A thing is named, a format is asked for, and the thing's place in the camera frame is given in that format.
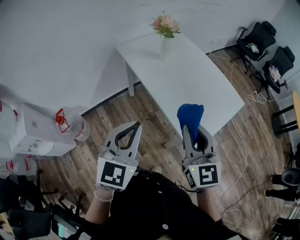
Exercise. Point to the pink flower bouquet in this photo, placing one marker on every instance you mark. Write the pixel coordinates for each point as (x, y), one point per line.
(167, 24)

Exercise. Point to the person's light shoe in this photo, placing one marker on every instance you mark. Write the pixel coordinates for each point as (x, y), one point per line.
(156, 169)

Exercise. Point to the white box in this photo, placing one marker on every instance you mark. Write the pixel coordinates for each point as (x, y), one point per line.
(30, 131)

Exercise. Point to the black swivel chair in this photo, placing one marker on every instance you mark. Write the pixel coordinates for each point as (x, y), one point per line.
(28, 220)

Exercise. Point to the gray and black round machine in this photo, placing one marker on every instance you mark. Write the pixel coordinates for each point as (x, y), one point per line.
(290, 177)

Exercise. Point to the white ribbed vase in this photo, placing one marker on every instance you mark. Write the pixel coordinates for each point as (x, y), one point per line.
(167, 49)

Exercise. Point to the black office chair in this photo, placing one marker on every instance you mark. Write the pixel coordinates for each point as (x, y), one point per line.
(260, 37)
(282, 61)

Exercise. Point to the blue cloth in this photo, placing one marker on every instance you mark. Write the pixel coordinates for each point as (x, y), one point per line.
(189, 114)

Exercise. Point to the clear water bottle red label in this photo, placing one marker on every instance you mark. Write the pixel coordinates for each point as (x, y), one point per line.
(25, 165)

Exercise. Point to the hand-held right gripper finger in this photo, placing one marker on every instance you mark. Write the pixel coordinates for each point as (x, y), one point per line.
(210, 145)
(187, 145)

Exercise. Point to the clear water bottle red cap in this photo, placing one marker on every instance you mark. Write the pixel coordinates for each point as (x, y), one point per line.
(77, 126)

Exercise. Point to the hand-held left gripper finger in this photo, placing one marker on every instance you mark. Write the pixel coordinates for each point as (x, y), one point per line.
(111, 137)
(136, 143)

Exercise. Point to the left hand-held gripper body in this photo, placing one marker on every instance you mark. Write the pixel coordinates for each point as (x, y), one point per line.
(111, 174)

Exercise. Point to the white items on chair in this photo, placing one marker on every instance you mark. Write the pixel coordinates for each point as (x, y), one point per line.
(274, 73)

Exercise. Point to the person's right forearm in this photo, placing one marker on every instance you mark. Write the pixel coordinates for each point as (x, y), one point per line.
(208, 204)

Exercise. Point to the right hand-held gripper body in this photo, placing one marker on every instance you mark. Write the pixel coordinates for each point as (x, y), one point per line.
(207, 175)

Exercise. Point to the person's left forearm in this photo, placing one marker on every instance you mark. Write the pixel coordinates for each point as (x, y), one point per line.
(98, 211)

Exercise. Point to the wooden round table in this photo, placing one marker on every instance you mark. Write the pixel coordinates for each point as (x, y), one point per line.
(297, 110)

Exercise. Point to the person's black clothing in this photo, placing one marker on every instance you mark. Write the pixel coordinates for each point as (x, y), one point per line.
(150, 206)

